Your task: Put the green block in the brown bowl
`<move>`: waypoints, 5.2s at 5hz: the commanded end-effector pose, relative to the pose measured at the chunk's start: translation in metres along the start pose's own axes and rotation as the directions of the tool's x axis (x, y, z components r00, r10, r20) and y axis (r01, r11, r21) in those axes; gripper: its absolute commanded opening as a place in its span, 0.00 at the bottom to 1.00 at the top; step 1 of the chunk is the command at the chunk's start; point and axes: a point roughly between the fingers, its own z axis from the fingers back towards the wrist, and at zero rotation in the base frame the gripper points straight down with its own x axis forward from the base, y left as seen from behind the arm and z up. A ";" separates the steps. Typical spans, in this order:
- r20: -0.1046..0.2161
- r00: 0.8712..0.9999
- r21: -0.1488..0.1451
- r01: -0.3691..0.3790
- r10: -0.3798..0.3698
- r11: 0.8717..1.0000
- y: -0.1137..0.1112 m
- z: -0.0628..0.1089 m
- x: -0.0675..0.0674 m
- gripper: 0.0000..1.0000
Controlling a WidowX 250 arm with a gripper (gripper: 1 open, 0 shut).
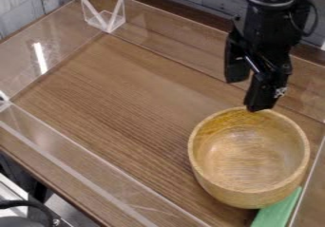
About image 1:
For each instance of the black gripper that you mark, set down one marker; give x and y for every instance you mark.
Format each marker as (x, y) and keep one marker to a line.
(264, 34)

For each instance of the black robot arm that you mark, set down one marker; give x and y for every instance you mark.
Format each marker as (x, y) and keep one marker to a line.
(259, 44)

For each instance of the brown wooden bowl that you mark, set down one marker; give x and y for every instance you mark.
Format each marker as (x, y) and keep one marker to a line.
(250, 156)

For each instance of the green block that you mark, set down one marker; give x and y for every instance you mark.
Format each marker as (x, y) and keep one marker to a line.
(275, 215)

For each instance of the clear acrylic corner bracket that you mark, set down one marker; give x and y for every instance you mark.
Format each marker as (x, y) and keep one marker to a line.
(106, 20)

